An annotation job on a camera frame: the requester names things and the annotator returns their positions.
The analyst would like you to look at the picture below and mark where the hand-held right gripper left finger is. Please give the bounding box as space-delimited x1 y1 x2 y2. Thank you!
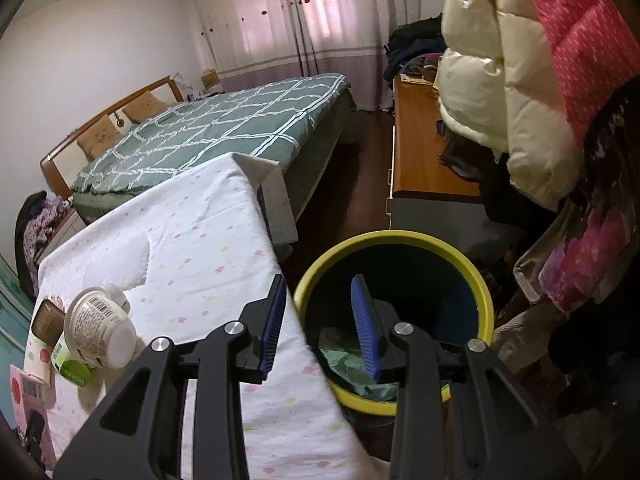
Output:
52 274 290 480

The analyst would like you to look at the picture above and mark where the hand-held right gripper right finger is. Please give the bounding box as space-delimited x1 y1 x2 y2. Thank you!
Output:
350 274 576 480

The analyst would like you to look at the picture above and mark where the white green plastic bag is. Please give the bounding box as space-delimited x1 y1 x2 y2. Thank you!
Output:
320 327 401 402

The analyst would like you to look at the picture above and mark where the yellow rim trash bin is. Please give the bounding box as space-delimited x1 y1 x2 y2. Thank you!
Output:
292 230 496 416

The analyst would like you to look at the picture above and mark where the green cup with cream lid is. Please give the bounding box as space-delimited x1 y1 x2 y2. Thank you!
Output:
51 332 97 389

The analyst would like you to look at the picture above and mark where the pink packet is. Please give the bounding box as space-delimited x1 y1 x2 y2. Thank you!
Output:
9 364 59 472

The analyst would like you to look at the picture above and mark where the table with dotted white cloth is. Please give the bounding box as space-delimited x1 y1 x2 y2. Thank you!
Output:
27 152 382 480

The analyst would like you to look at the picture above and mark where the beige bag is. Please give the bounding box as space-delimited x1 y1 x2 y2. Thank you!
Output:
492 240 567 377

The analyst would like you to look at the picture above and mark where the wooden desk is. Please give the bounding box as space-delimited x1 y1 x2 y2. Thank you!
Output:
386 76 507 252

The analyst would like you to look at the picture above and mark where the dark bag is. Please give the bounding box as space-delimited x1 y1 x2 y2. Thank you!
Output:
437 130 502 184

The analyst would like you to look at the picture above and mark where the green plaid duvet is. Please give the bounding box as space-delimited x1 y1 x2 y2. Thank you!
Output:
70 74 349 197

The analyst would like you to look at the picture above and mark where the pink floral garment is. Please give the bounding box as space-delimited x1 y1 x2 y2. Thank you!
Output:
537 195 627 317

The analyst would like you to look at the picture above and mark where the white nightstand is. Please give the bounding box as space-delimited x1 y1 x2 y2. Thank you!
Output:
47 207 87 257

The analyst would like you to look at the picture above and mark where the floral clothes pile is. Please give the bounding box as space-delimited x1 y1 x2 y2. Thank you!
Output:
27 195 74 262

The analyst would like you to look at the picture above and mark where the tan pillow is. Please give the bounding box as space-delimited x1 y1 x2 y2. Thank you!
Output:
76 117 124 159
122 91 169 124

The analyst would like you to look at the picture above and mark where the sliding wardrobe door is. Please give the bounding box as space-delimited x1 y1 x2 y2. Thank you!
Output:
0 255 39 411

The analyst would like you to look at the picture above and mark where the dark hanging jacket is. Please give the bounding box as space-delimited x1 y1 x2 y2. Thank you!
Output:
14 192 47 304

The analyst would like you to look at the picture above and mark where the dark clothes pile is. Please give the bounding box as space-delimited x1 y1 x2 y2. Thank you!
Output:
384 17 447 84

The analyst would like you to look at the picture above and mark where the cream puffer jacket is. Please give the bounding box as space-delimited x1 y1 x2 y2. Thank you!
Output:
434 0 584 212

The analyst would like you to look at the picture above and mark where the pink white curtain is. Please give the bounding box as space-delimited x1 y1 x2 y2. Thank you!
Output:
187 0 307 96
292 0 445 112

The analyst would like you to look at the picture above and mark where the red quilted jacket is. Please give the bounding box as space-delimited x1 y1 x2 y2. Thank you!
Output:
515 0 640 157

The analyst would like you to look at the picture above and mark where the wooden bed frame with headboard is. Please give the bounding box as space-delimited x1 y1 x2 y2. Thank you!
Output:
40 76 351 226

